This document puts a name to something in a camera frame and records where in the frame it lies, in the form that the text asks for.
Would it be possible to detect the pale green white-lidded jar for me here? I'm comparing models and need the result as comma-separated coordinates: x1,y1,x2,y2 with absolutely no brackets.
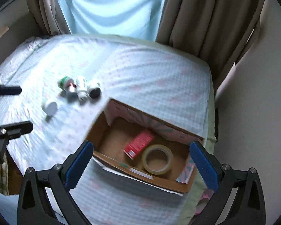
42,100,58,117

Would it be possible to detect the white supplement bottle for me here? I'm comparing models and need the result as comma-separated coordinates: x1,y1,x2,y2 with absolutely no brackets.
76,76,89,102

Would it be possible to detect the dark green label white jar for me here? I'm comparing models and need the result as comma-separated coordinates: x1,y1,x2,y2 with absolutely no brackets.
58,76,73,91

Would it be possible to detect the checkered floral bed sheet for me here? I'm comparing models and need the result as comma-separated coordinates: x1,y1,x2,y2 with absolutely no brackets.
0,35,216,224

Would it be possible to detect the red and silver cream jar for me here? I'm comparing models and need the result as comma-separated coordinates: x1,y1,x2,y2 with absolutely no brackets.
66,83,76,97

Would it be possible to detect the yellow packing tape roll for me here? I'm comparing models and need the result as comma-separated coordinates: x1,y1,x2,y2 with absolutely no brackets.
141,145,173,176

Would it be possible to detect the black and white small bottle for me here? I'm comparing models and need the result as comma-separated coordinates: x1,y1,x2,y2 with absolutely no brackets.
87,80,101,99

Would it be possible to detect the beige drape curtain left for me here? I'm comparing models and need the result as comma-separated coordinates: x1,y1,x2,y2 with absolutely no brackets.
26,0,70,36

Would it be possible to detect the cardboard box with pink flaps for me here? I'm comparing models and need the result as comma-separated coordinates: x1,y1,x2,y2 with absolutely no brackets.
86,99,203,194

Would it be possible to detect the red rectangular carton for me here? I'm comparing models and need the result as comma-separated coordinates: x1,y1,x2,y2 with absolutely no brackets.
123,129,155,160

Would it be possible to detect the light blue sheer curtain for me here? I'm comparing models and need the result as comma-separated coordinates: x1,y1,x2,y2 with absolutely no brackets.
57,0,165,41

